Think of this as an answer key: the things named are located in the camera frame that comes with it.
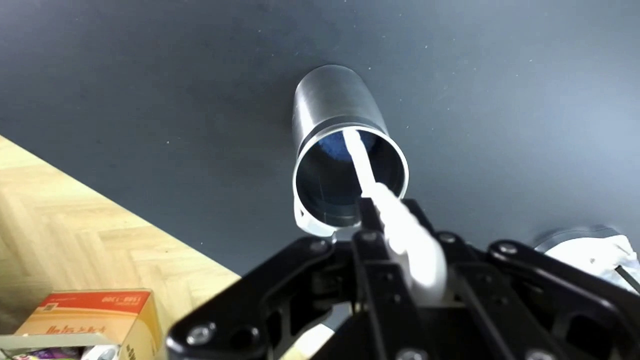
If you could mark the white rod with blue sponge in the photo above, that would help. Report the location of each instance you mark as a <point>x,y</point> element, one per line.
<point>406,232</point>

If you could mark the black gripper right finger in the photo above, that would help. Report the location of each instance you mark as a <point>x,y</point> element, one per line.
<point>480,280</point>

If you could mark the orange cardboard box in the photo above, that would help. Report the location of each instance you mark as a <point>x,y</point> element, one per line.
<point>92,313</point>

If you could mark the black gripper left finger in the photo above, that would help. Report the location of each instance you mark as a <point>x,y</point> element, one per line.
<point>372,266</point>

